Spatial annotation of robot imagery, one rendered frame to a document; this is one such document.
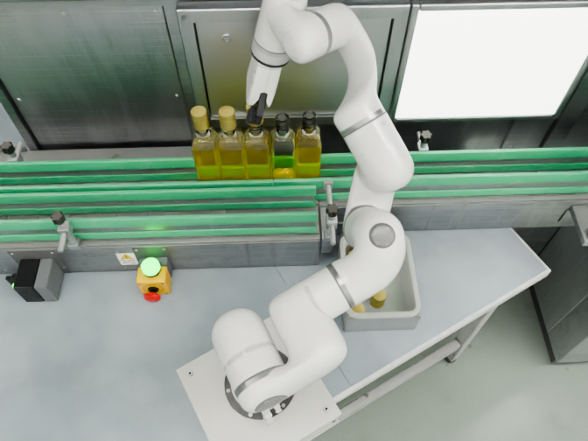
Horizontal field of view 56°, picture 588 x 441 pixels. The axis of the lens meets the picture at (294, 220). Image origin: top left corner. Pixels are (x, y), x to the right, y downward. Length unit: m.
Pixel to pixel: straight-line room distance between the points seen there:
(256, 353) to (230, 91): 0.65
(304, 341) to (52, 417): 0.69
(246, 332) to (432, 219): 0.70
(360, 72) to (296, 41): 0.14
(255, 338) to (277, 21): 0.52
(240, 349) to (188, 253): 0.49
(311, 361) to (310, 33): 0.52
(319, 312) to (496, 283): 0.67
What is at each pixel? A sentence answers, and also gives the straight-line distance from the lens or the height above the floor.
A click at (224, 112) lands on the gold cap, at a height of 1.16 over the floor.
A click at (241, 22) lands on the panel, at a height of 1.28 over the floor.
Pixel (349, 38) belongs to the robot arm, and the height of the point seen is 1.38.
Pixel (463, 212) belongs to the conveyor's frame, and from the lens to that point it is 1.46.
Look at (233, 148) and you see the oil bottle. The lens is 1.23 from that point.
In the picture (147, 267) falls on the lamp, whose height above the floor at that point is 0.85.
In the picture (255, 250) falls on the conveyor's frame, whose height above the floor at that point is 0.84.
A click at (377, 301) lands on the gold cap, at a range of 1.33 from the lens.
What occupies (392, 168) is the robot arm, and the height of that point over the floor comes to 1.29.
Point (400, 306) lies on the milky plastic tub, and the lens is 1.37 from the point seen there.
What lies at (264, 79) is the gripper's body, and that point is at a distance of 1.05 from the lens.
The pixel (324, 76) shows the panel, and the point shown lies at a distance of 1.29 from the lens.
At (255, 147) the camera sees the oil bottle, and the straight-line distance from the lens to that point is 1.22.
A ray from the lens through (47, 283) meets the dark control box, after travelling 1.43.
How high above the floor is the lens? 2.01
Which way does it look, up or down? 57 degrees down
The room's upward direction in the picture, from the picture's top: straight up
